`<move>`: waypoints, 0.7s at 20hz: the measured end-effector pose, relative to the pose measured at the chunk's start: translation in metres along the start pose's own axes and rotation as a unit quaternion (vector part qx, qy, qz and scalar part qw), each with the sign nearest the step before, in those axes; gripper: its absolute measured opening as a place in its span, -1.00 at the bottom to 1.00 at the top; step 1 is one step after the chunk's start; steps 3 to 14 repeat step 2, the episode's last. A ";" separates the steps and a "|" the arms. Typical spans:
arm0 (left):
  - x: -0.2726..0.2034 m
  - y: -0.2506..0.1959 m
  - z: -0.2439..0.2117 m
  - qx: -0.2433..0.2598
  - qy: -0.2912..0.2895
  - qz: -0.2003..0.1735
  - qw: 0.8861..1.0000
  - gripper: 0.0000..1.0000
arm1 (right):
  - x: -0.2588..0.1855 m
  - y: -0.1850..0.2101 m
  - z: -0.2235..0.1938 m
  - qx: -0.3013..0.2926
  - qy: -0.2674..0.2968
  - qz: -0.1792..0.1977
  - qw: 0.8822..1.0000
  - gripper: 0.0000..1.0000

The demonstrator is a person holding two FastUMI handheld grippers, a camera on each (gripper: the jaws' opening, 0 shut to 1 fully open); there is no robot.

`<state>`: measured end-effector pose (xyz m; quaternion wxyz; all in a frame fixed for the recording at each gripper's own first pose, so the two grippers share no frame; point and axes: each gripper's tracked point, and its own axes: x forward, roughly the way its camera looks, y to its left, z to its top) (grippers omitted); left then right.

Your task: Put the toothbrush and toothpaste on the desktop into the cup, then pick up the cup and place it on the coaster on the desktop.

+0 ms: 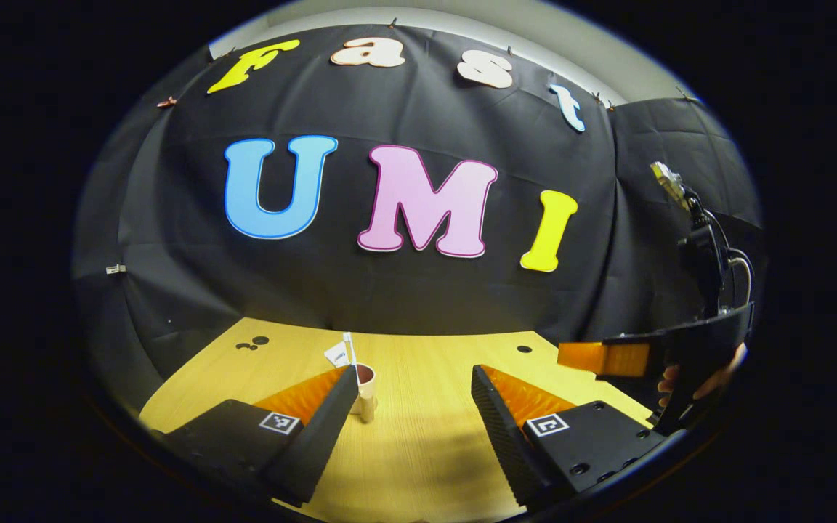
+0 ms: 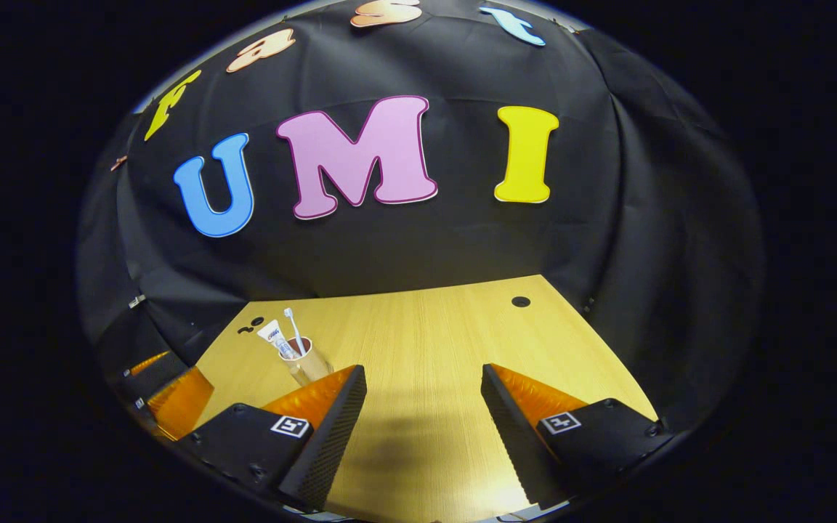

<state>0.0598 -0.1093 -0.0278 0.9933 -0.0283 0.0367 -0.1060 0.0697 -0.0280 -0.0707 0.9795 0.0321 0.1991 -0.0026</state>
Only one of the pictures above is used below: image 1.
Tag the red cloth clip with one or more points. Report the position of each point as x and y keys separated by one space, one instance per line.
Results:
x=166 y=102

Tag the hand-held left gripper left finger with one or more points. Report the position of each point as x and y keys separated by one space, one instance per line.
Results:
x=320 y=439

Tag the black backdrop cloth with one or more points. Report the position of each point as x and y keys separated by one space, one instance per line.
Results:
x=426 y=109

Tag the white cloth clip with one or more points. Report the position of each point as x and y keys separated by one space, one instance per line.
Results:
x=115 y=269

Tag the beige cup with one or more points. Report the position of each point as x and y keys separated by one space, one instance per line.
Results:
x=366 y=388

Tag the white toothpaste tube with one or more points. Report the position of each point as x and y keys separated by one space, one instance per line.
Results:
x=336 y=354

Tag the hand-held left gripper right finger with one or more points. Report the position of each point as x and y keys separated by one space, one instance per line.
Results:
x=502 y=439

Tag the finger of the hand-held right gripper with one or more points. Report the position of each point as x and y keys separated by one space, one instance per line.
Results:
x=607 y=358

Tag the wooden desktop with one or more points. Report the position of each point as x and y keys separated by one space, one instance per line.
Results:
x=426 y=436

